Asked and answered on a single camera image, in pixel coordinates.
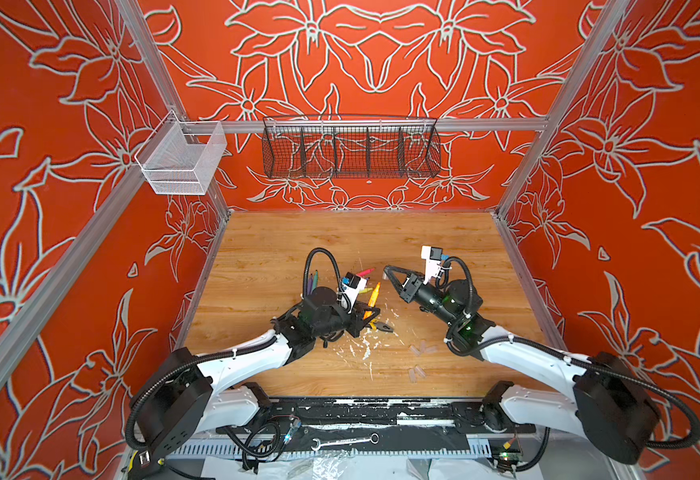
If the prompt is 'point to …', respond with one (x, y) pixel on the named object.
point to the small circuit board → (506, 457)
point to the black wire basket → (350, 146)
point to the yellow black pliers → (379, 325)
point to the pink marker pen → (368, 271)
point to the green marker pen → (315, 280)
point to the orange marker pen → (367, 314)
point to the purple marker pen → (310, 284)
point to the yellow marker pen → (372, 302)
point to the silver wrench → (374, 438)
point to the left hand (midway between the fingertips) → (378, 309)
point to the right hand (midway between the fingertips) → (381, 271)
